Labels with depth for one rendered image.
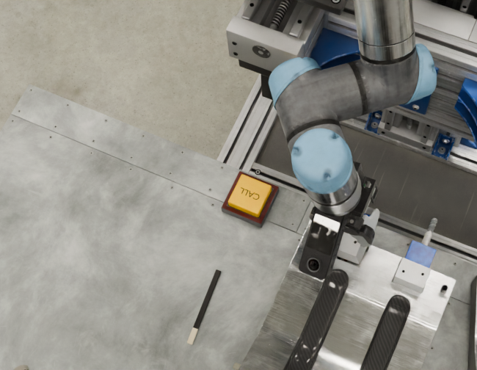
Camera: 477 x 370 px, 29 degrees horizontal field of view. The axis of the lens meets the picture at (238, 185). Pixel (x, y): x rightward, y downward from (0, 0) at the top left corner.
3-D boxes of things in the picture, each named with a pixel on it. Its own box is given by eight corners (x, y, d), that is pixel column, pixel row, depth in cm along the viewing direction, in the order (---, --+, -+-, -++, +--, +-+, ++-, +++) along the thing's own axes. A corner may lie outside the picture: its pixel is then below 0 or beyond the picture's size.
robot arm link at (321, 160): (336, 111, 118) (357, 169, 115) (347, 142, 129) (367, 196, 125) (279, 133, 119) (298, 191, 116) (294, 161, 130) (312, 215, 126)
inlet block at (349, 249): (361, 184, 157) (357, 174, 152) (389, 194, 155) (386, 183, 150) (332, 254, 154) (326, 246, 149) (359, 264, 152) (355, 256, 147)
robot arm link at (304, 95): (339, 68, 132) (364, 135, 128) (264, 89, 132) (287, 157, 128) (342, 40, 125) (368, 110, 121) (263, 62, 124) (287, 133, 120)
